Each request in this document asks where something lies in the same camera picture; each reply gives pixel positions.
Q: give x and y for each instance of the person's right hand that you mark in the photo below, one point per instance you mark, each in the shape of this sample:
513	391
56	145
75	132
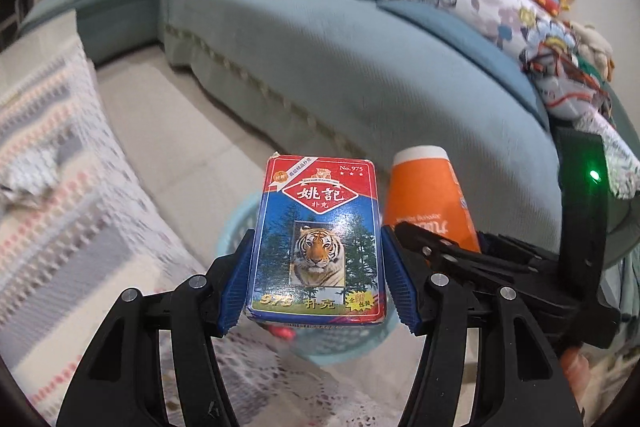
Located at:
576	372

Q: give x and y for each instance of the tiger print playing card box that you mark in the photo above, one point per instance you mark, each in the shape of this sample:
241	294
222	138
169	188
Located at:
315	237

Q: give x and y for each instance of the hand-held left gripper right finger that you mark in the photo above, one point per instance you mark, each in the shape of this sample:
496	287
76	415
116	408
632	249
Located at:
400	282

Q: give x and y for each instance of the teal fabric sofa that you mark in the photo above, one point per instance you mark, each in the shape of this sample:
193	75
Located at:
325	72

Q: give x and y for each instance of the pile of clothes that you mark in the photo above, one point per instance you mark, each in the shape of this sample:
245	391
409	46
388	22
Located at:
565	82

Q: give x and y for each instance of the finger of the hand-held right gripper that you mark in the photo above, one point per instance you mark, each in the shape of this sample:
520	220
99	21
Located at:
450	247

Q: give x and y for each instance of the beige plush toy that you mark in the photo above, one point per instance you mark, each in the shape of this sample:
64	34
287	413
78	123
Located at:
595	47

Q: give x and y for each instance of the orange paper cup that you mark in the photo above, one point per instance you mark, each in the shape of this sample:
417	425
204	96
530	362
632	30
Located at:
425	192

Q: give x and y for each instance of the light blue plastic basket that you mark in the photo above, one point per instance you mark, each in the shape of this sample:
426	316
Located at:
345	342

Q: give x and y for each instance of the white printed cloth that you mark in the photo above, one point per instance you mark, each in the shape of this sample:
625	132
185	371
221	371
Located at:
620	157

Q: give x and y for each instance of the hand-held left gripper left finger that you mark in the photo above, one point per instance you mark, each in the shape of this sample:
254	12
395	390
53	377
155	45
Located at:
235	282

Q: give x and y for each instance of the striped woven tablecloth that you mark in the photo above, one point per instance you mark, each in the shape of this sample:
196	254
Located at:
75	207

